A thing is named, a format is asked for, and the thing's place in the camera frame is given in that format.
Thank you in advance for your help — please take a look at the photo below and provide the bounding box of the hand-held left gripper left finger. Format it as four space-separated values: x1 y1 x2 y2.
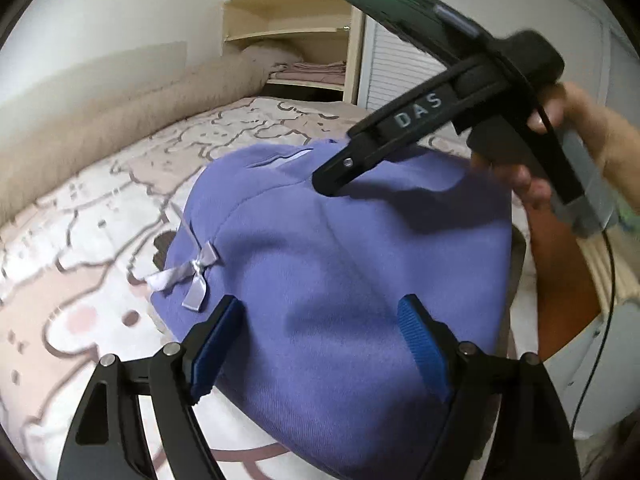
56 295 246 480

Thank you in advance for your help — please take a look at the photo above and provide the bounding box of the folded pink cloth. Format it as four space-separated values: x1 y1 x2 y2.
267 60 348 86

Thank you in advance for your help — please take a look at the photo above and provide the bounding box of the bear print bed sheet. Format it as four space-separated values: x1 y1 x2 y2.
0 95 531 480

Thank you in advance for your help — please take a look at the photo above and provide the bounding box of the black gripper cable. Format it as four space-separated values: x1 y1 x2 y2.
570 227 617 433

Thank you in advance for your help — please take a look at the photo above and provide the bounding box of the cream shelf unit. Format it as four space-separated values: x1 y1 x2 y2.
221 0 368 106

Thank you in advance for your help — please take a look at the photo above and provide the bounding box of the purple garment with bow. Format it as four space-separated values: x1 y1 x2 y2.
150 137 516 480

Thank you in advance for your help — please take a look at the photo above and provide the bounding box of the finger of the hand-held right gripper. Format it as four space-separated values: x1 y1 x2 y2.
312 132 401 197

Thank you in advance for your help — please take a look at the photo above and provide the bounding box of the person's right forearm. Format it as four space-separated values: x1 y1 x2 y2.
602 107 640 188

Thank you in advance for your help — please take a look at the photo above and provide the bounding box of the person's right hand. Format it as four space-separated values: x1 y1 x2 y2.
472 82 628 211

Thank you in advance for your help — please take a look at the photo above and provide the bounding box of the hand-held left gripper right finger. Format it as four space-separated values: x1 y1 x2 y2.
397 295 581 480

